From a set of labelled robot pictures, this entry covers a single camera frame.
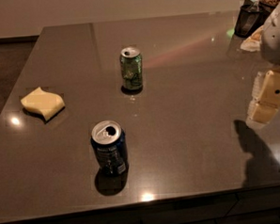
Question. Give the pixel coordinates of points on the green soda can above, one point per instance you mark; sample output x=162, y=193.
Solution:
x=131, y=68

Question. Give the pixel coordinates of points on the blue pepsi can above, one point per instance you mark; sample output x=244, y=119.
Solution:
x=110, y=148

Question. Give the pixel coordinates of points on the yellow sponge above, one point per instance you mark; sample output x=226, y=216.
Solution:
x=44, y=103

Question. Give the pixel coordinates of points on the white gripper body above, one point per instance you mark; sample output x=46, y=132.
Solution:
x=275, y=44

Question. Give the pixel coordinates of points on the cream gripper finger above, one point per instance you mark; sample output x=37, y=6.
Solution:
x=258, y=83
x=264, y=108

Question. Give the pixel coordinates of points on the black mesh basket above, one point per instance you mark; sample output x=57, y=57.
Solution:
x=248, y=20

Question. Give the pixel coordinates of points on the white snack packet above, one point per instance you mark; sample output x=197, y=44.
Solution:
x=252, y=43

